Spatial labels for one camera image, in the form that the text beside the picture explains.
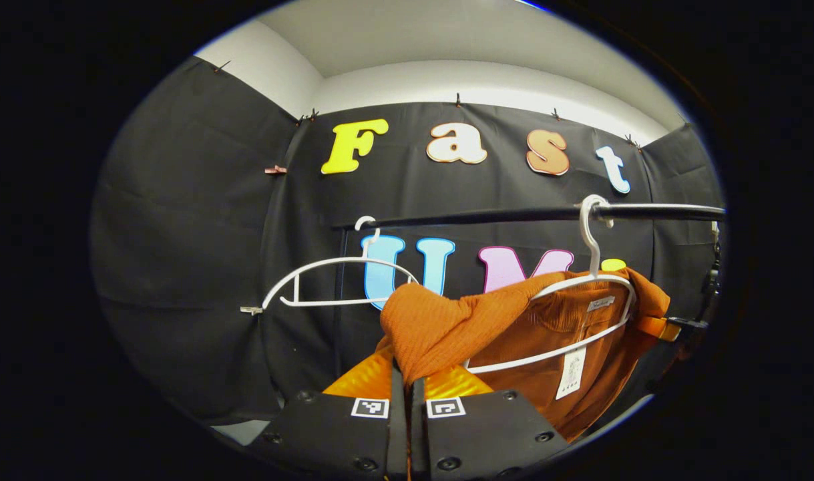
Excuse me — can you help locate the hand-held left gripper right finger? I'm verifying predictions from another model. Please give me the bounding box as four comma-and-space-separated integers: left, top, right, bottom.
410, 364, 571, 481

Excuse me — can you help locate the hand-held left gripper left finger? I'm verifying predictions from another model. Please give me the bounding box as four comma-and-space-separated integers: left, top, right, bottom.
246, 347, 407, 481

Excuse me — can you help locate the orange knitted cardigan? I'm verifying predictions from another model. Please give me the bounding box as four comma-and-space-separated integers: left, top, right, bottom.
377, 267, 671, 442

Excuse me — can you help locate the white plastic hanger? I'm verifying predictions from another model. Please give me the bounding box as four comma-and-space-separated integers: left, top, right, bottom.
463, 194, 638, 375
260, 215, 421, 311

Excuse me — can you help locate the black backdrop cloth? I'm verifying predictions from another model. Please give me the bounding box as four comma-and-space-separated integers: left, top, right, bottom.
89, 57, 727, 428

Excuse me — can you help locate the row of small cloth clips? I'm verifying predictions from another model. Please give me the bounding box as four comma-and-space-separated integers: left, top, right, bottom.
213, 60, 641, 151

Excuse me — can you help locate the black clothes rail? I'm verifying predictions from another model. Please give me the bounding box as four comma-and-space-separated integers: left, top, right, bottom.
330, 202, 727, 365

